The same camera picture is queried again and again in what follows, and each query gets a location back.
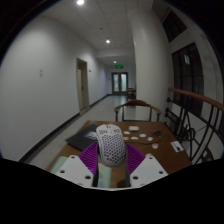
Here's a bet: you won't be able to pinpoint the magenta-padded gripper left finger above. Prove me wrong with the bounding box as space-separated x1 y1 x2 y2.
54 141 100 188

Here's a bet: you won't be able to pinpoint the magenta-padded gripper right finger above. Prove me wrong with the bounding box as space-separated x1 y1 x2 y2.
124 143 169 188

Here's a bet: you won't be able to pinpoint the white perforated computer mouse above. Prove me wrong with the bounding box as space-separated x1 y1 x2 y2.
95 123 128 168

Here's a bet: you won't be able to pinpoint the black closed laptop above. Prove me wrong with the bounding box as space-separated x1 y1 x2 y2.
65 123 101 152

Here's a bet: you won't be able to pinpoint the dark bunch of keys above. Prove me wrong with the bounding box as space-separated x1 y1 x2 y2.
149 130 163 138

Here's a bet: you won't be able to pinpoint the white and black card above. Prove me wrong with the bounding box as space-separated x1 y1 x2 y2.
170 140 185 153

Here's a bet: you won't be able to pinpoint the brown wooden armchair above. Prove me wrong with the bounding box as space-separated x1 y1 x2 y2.
114 99 162 123

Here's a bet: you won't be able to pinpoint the distant wooden chair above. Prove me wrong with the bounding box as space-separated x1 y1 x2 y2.
126 87 137 101

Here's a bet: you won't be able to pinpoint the beige side door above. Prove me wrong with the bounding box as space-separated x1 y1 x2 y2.
75 57 91 113

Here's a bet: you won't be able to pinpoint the black railing with wooden handrail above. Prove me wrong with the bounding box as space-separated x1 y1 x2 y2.
165 87 224 165

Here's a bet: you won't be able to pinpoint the glass double door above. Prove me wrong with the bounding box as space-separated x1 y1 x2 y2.
111 71 129 96

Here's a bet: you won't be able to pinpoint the dark barred window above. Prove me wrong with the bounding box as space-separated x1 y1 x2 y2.
171 42 205 118

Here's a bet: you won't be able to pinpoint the ceiling lights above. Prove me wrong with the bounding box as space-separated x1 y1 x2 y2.
75 0 118 65

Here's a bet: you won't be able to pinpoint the dark high window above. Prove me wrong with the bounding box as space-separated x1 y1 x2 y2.
162 9 188 43

